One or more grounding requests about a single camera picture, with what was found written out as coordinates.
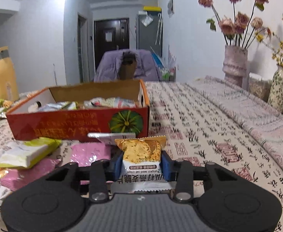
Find grey refrigerator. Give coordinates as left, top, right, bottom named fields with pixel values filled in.
left=136, top=10, right=163, bottom=57

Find floral ceramic vase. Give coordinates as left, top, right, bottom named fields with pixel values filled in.
left=268, top=66, right=283, bottom=112

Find yellow box on refrigerator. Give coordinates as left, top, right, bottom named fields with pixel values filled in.
left=143, top=6, right=162, bottom=12

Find dark brown entrance door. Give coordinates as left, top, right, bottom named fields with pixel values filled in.
left=94, top=18, right=129, bottom=71

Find pink snack packet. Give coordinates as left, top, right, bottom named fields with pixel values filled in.
left=70, top=142, right=111, bottom=166

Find orange oat crisp packet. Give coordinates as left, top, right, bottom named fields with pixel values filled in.
left=115, top=136, right=167, bottom=183

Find pink ribbed flower vase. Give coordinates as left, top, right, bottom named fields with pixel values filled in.
left=222, top=45, right=248, bottom=87

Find dried pink roses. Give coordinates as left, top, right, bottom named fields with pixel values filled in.
left=198, top=0, right=272, bottom=50

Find green white snack packet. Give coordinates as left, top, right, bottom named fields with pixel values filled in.
left=0, top=137, right=62, bottom=169

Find wall picture frame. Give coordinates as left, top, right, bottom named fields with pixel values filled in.
left=167, top=0, right=174, bottom=17

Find wooden chair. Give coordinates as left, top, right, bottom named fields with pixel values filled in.
left=118, top=52, right=137, bottom=80

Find yellow thermos bottle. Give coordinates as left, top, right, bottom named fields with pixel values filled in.
left=0, top=46, right=19, bottom=102

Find calligraphy print tablecloth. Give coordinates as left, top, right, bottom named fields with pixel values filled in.
left=0, top=81, right=283, bottom=232

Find orange cardboard snack box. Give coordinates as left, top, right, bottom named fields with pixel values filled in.
left=6, top=80, right=150, bottom=141

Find purple jacket on chair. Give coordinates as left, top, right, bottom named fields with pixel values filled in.
left=94, top=49, right=161, bottom=82

